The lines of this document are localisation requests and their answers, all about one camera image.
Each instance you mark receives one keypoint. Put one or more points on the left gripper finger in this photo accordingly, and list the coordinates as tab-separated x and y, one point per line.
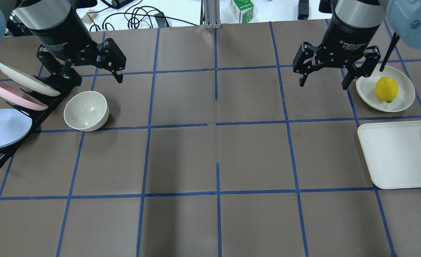
111	58
62	77

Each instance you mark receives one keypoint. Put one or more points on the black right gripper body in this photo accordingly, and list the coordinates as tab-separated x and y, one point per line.
349	38

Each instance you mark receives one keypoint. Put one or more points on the light blue plate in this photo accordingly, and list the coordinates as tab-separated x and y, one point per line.
14	126

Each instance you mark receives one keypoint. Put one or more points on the pink plate in rack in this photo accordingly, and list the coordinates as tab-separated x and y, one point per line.
21	98

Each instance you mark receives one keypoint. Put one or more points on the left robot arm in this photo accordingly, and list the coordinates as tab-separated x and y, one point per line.
37	14

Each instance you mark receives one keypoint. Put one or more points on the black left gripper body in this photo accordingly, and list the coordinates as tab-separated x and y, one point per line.
56	40

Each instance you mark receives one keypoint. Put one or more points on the yellow lemon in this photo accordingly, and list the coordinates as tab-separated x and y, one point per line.
386	89

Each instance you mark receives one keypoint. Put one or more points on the green white carton box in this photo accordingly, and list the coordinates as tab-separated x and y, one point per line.
243	10

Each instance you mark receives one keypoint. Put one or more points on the aluminium frame post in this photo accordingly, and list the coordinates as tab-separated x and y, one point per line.
210	14

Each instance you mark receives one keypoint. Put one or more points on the cream small plate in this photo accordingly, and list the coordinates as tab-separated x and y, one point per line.
366	90

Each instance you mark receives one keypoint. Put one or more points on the white rectangular tray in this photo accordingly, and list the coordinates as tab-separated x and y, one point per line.
392	151

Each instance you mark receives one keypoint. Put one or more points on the cream plate in rack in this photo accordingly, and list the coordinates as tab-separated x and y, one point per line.
28	81

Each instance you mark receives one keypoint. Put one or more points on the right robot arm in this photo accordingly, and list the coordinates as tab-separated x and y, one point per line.
353	25

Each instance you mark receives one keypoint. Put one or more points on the black dish rack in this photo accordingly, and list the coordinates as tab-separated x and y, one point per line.
38	117

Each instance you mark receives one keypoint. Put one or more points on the cream bowl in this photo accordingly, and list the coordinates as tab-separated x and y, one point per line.
86	111

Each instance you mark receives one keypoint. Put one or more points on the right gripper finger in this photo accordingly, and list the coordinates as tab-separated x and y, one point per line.
304	62
371	58

